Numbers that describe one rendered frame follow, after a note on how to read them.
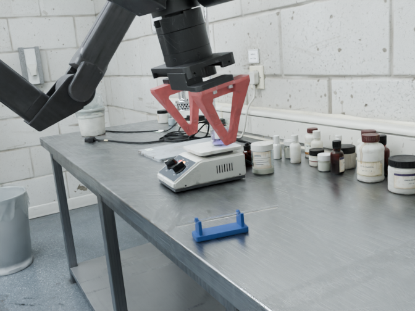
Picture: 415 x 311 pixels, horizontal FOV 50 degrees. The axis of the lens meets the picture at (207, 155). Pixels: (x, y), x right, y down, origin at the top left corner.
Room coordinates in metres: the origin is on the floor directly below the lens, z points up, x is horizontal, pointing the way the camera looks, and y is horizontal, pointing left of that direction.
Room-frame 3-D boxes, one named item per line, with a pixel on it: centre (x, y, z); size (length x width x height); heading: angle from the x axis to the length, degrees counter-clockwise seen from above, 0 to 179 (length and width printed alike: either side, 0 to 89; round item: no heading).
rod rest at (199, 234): (0.77, -0.01, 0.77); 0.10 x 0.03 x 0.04; 106
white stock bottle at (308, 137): (1.28, -0.31, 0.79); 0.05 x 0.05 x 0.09
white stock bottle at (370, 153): (1.02, -0.38, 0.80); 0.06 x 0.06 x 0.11
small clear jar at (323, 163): (1.13, -0.30, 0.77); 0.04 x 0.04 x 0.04
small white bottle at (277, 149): (1.30, -0.21, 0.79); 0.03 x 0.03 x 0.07
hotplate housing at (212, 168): (1.14, 0.01, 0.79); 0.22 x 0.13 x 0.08; 114
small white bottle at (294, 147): (1.24, -0.25, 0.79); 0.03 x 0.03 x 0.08
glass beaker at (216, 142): (1.14, -0.04, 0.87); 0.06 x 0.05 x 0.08; 13
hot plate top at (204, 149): (1.15, -0.01, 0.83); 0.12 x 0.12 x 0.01; 24
